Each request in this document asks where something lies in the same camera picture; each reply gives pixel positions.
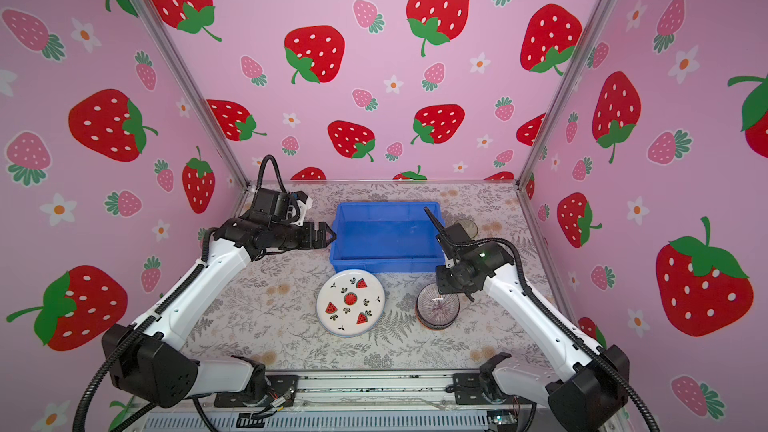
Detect green glass cup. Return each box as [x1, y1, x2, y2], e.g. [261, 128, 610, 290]
[457, 219, 479, 240]

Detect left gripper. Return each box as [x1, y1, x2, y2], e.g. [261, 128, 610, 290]
[272, 221, 337, 252]

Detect blue plastic bin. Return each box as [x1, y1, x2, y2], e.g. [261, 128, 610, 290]
[330, 202, 445, 274]

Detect clear purple glass bowl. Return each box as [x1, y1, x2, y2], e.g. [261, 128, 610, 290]
[415, 283, 460, 330]

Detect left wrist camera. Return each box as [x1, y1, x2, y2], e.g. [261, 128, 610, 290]
[244, 188, 313, 226]

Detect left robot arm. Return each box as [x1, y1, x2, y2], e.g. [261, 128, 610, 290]
[72, 183, 337, 431]

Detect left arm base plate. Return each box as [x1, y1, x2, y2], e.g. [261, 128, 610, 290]
[214, 374, 299, 410]

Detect white watermelon pattern plate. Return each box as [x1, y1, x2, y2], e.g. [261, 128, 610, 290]
[316, 269, 386, 337]

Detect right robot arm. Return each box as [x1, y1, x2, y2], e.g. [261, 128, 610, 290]
[425, 210, 660, 431]

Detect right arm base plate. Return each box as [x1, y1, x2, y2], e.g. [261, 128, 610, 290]
[446, 373, 512, 405]

